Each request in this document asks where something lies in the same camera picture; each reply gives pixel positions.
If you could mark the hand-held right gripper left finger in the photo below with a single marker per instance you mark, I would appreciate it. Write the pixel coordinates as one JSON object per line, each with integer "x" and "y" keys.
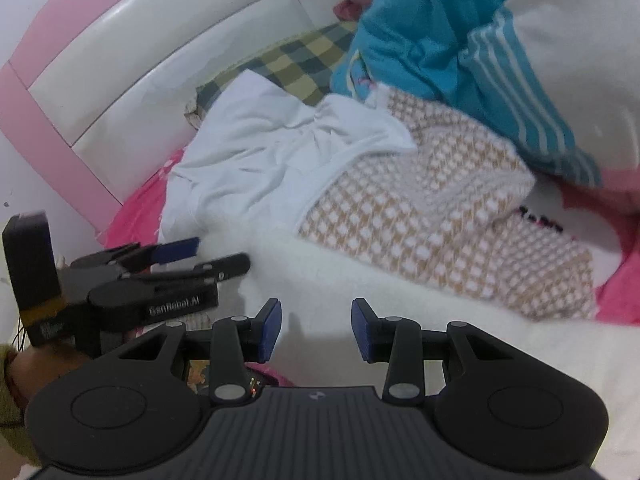
{"x": 270, "y": 325}

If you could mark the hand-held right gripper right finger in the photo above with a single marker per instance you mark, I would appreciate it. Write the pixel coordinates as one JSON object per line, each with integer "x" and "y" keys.
{"x": 361, "y": 325}

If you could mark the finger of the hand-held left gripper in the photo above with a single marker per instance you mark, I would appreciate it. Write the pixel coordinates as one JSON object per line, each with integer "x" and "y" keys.
{"x": 225, "y": 267}
{"x": 175, "y": 249}

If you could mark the white deer print fleece garment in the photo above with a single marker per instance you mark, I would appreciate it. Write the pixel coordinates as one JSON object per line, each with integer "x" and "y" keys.
{"x": 320, "y": 280}

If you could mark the thin white shirt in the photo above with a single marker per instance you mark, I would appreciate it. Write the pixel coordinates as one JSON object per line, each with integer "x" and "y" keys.
{"x": 250, "y": 160}

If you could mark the tan checkered garment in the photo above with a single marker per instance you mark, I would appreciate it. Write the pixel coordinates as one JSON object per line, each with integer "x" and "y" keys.
{"x": 425, "y": 210}

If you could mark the pink floral bed sheet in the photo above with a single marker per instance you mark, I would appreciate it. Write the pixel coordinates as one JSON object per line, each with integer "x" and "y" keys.
{"x": 135, "y": 210}

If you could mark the white and pink headboard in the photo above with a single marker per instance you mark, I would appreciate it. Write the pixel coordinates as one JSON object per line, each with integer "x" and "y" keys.
{"x": 150, "y": 40}

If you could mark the green yellow plaid pillow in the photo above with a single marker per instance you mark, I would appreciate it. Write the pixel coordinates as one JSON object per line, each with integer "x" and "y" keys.
{"x": 300, "y": 57}

